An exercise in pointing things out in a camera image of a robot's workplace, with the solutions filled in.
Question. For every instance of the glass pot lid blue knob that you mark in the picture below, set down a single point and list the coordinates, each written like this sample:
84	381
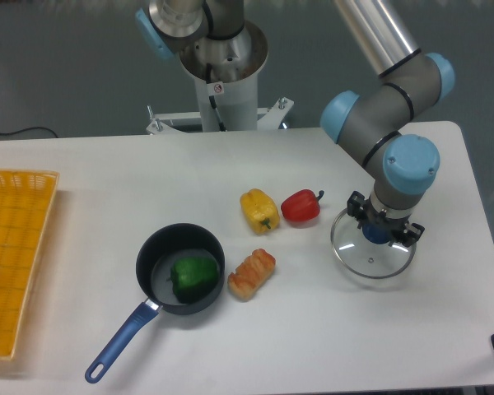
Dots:
364	258

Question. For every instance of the green bell pepper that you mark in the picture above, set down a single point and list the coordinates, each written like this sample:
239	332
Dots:
193	278

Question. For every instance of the dark saucepan blue handle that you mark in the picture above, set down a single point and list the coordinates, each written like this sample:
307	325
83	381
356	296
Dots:
159	280

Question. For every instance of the yellow woven basket tray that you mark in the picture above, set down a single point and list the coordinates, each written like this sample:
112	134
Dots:
26	201

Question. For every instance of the yellow bell pepper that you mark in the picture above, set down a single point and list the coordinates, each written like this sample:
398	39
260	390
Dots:
260	211

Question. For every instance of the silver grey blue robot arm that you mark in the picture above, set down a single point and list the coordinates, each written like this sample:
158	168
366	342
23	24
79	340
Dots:
368	129

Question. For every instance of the toasted bread loaf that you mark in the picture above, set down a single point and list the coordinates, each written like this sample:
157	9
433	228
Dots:
251	274

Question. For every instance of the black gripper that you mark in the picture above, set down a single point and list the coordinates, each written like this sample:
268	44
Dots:
378	222

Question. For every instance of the red bell pepper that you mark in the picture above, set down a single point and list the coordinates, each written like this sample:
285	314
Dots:
302	206

